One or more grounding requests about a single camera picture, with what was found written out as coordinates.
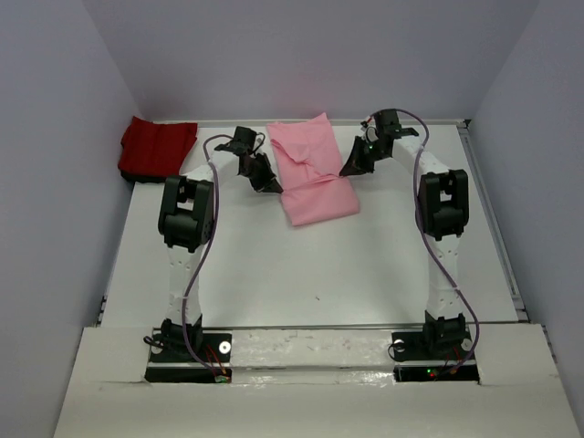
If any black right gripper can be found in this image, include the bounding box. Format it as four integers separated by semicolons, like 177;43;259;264
340;135;390;177

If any pink t shirt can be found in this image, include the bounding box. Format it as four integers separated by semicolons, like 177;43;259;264
266;113;360;226

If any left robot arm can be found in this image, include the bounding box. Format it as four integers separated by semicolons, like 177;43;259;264
154;126;283;368

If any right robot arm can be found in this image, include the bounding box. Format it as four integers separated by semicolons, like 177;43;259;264
339;109;475;364

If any red folded t shirt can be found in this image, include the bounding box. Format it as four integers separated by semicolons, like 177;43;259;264
118;117;198;183

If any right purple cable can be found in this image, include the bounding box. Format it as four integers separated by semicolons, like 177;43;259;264
396;108;481;379

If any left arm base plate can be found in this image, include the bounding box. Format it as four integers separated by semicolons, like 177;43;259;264
143;331;233;384

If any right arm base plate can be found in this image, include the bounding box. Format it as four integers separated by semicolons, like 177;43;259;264
387;331;480;383

